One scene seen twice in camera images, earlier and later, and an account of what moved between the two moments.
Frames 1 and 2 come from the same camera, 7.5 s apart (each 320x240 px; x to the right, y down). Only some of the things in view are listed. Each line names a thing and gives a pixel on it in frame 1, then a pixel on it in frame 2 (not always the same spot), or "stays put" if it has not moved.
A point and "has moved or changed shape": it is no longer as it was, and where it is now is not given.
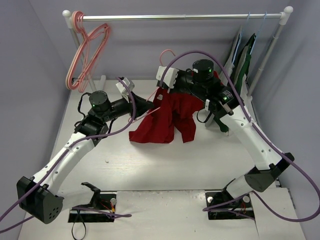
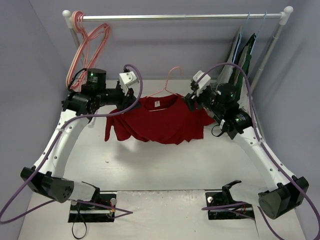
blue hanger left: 240,38 stays put
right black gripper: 178,83 → 194,99
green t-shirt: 240,67 stays put
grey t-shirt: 226,73 stays put
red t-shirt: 170,109 has moved or changed shape
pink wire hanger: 155,91 has moved or changed shape
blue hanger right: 265,13 stays put
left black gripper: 135,104 → 127,99
